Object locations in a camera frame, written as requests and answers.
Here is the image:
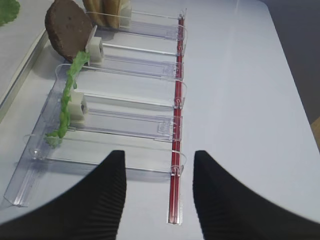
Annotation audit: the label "bun slices in right rack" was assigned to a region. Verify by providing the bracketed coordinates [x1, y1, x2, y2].
[82, 0, 132, 29]

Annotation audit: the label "clear right acrylic rack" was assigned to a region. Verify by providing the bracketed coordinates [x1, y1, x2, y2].
[4, 11, 188, 207]

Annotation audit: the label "flat lettuce leaf on tray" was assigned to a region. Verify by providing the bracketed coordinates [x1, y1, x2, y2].
[0, 0, 21, 27]

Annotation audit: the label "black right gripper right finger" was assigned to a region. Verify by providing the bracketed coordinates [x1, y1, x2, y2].
[192, 150, 320, 240]

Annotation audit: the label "white metal tray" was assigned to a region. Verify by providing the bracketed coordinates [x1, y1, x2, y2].
[0, 0, 53, 109]

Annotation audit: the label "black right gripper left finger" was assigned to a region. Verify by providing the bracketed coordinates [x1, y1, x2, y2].
[0, 150, 127, 240]

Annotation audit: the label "red rack rail strip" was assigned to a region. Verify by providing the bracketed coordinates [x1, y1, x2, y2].
[167, 15, 185, 225]

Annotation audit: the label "upright meat patty in rack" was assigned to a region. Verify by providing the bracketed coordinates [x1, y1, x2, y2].
[44, 0, 93, 63]

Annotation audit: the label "upright lettuce leaf in rack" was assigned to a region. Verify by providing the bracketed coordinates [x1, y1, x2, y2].
[44, 51, 90, 148]

